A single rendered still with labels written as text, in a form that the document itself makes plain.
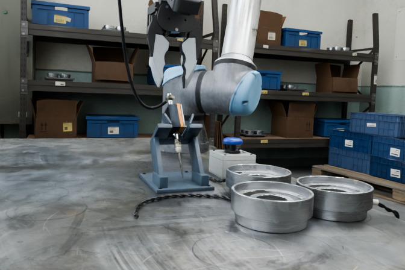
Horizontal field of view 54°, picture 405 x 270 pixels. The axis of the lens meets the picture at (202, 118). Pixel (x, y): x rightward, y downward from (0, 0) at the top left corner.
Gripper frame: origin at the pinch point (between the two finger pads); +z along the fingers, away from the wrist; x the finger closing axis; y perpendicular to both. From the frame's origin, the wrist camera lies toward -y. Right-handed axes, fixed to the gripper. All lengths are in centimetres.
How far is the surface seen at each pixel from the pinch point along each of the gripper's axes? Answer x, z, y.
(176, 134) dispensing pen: 0.0, 9.5, -2.8
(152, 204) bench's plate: 6.9, 18.2, -14.0
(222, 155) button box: -9.8, 13.7, -1.1
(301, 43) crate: -256, -58, 325
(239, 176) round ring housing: -6.3, 14.4, -15.4
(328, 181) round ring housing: -19.6, 14.8, -19.6
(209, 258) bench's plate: 6.0, 18.1, -33.6
